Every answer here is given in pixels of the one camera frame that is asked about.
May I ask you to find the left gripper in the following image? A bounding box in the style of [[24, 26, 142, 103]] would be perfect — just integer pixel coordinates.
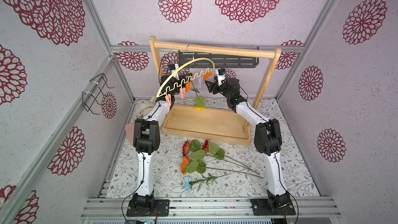
[[169, 73, 192, 96]]

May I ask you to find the yellow wavy clothes hanger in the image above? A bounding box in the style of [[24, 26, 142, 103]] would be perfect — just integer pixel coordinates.
[[155, 44, 216, 99]]

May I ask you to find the orange clothespin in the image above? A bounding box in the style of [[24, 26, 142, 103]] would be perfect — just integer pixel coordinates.
[[204, 72, 212, 81], [185, 82, 191, 92]]

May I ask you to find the yellow artificial flower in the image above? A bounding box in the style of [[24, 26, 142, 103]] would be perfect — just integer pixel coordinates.
[[190, 82, 207, 111]]

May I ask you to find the wooden clothes rack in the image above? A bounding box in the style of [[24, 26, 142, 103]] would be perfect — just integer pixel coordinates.
[[149, 36, 282, 146]]

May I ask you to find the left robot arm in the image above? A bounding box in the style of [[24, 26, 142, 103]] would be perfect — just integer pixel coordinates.
[[130, 76, 179, 211]]

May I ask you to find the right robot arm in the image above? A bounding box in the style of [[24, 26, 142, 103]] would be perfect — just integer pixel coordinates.
[[205, 78, 292, 212]]

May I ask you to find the white plush toy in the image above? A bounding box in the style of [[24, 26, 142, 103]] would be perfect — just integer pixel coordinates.
[[136, 96, 156, 118]]

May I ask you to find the pink block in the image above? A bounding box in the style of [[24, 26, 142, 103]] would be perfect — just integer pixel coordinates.
[[125, 122, 135, 145]]

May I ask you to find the red artificial flower left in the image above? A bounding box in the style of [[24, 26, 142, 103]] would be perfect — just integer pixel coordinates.
[[182, 140, 202, 157]]

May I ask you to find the red artificial flower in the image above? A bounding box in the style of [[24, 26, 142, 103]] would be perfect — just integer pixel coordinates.
[[182, 140, 202, 157], [202, 140, 259, 175]]

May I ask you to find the red artificial flower right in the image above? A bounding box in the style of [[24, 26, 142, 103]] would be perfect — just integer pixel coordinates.
[[202, 140, 259, 175]]

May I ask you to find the orange artificial flower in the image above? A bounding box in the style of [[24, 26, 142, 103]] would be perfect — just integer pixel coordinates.
[[181, 157, 263, 178]]

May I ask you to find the blue artificial flower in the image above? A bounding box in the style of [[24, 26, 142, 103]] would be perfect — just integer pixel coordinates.
[[182, 173, 230, 192]]

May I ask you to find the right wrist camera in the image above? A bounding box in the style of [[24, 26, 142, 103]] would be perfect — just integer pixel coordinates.
[[217, 68, 227, 86]]

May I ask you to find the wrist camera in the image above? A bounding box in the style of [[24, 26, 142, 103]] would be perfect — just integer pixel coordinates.
[[167, 64, 179, 80], [217, 68, 227, 86]]

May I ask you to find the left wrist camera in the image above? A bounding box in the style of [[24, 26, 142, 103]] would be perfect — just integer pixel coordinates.
[[167, 64, 179, 80]]

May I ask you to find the black wire wall rack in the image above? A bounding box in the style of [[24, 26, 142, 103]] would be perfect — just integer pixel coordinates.
[[81, 73, 114, 115]]

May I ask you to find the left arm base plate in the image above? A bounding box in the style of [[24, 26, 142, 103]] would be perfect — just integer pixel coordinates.
[[125, 199, 170, 217]]

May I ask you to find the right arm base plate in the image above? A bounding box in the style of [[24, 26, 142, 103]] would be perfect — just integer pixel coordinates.
[[250, 198, 296, 216]]

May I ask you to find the aluminium front rail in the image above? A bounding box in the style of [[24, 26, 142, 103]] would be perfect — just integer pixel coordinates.
[[80, 197, 342, 220]]

